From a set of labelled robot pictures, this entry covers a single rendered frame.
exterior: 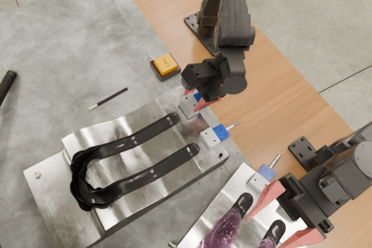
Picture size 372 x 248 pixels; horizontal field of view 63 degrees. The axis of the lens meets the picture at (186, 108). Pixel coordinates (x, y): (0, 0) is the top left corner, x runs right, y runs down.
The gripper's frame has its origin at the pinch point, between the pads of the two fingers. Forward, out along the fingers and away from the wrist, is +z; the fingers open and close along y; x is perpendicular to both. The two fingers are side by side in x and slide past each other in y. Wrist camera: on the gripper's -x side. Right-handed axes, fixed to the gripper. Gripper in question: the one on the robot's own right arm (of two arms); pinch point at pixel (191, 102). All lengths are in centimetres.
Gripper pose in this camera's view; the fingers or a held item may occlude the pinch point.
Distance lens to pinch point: 86.2
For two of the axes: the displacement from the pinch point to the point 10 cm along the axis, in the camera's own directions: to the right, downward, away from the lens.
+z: -5.0, 6.1, 6.2
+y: 5.3, 7.8, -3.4
